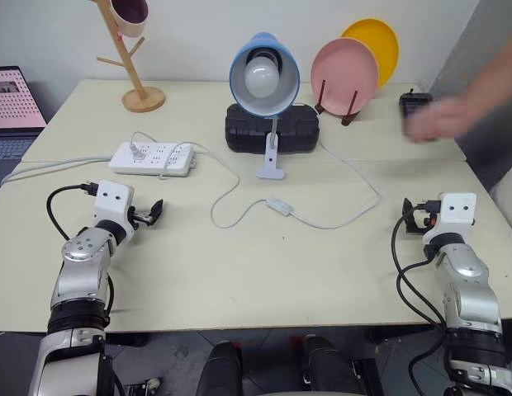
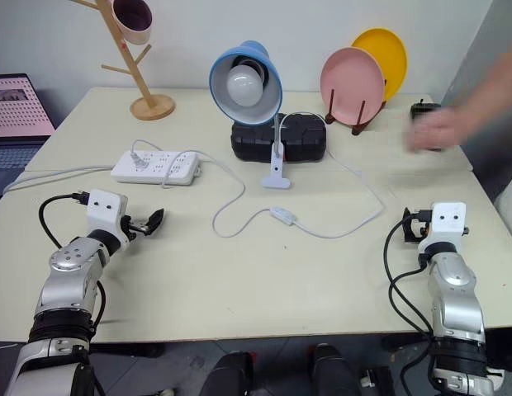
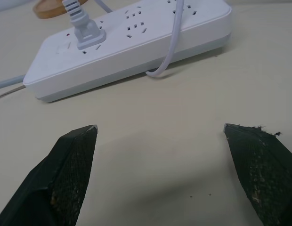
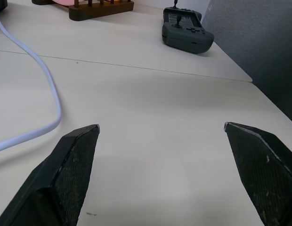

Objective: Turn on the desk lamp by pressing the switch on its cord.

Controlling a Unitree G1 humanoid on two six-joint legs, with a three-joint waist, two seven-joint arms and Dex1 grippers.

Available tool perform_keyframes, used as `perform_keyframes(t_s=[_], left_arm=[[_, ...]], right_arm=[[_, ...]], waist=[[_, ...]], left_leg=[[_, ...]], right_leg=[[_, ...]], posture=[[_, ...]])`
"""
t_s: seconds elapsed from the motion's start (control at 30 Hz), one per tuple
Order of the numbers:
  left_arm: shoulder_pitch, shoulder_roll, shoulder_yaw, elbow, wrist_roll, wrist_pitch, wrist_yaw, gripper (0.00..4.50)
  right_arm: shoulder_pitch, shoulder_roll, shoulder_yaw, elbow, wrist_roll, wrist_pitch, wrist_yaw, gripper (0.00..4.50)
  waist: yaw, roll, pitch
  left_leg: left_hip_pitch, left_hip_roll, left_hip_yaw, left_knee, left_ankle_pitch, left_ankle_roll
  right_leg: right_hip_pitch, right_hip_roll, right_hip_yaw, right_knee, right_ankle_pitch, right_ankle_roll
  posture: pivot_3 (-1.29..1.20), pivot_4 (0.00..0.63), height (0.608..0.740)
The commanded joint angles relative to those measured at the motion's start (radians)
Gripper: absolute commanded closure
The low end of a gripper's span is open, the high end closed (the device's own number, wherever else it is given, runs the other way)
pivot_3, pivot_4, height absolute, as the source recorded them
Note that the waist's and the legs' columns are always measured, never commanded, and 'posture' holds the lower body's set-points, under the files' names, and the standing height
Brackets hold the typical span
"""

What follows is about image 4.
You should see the dark grey remote controller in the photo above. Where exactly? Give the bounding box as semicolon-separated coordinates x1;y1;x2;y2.
161;0;215;55

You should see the white power cable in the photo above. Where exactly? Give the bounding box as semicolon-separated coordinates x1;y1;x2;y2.
0;10;62;153

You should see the grey partition panel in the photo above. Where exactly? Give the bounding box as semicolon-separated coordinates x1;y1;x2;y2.
201;0;292;125

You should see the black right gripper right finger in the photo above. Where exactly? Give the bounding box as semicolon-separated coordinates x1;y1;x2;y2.
223;121;292;226

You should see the pink plate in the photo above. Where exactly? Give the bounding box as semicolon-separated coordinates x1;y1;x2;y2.
51;0;87;6

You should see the brown wooden rack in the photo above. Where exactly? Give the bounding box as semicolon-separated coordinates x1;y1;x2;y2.
32;0;135;21

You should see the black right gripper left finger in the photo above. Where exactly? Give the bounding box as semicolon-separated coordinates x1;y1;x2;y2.
0;124;101;226

